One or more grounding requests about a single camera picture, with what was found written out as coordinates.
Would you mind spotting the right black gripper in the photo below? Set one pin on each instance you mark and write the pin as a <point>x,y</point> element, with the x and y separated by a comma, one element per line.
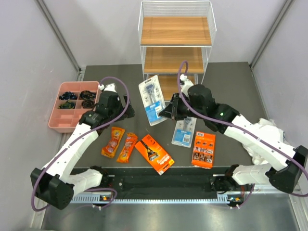
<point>171,111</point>

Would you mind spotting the orange Gillette razor box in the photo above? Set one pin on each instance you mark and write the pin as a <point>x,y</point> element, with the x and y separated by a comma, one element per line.
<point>156,156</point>

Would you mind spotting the orange razor pouch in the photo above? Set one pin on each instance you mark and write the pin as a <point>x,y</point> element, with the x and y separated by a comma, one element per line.
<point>110,149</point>
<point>130,142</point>

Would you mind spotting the white wire wooden shelf rack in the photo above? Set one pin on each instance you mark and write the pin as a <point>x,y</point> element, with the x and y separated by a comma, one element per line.
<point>171,32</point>

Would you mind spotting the pink divided plastic tray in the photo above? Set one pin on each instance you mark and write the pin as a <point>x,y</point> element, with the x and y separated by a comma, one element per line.
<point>65,120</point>

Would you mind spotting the dark coiled item tray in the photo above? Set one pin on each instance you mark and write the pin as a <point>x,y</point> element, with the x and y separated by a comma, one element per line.
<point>87,95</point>
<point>87,104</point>

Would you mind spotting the white crumpled cloth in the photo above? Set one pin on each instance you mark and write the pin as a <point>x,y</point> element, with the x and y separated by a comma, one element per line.
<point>267,128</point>

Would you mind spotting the blue black item in tray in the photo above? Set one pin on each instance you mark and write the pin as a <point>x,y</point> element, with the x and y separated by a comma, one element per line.
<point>68,95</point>

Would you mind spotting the blue razor blister pack one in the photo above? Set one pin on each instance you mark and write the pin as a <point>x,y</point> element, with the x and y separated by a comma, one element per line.
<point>153,100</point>

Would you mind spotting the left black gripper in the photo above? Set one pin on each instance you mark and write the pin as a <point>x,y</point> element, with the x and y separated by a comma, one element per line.
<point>129,114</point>

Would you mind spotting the green black item in tray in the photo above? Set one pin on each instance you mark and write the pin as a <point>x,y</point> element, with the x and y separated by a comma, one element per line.
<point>67,105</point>

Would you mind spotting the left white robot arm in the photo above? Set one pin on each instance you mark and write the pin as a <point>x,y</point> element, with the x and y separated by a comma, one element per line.
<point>54,183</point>

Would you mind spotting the blue razor blister pack two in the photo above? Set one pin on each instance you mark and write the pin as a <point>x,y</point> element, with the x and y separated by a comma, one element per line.
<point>183,132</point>

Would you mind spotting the orange cartridge box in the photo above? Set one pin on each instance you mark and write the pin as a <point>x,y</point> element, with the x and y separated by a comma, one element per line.
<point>203,150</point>

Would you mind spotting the dark coiled item lower tray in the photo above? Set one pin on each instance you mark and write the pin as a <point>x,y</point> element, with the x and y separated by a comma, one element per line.
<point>87,104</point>

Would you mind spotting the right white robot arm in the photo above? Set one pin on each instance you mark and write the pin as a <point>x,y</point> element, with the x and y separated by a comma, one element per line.
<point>285,163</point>

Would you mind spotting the dark coiled item upper tray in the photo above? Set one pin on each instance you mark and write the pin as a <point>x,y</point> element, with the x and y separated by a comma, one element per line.
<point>87,95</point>

